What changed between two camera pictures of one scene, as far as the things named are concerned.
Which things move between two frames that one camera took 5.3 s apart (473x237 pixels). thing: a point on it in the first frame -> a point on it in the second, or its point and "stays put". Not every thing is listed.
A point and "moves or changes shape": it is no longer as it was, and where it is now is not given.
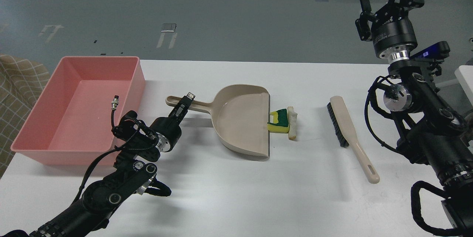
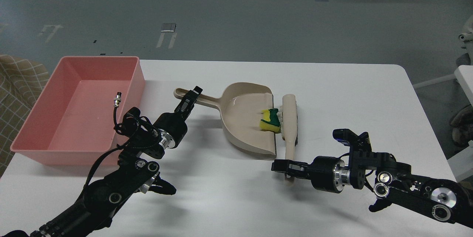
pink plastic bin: (73, 123) stays put
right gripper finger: (362, 24) -> (290, 166)
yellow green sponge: (280, 123) -> (271, 122)
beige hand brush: (345, 130) -> (289, 104)
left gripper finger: (187, 101) -> (197, 90)
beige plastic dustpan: (240, 114) moves or changes shape
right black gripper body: (393, 34) -> (329, 174)
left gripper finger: (180, 109) stays put
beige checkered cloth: (23, 81) stays put
